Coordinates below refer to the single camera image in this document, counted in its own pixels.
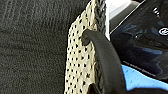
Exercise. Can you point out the black bag with white print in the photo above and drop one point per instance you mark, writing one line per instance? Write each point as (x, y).
(143, 40)

